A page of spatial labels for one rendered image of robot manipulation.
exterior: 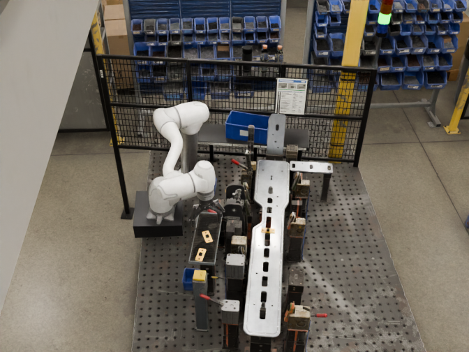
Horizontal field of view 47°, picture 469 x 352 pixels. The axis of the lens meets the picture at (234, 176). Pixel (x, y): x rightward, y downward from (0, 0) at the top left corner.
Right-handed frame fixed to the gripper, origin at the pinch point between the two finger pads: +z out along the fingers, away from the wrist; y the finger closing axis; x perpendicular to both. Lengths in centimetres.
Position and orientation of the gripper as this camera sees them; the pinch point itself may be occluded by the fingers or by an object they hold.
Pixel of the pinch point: (206, 223)
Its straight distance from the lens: 288.3
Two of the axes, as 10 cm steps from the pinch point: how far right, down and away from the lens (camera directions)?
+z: 0.0, 7.5, 6.6
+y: 9.4, -2.2, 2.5
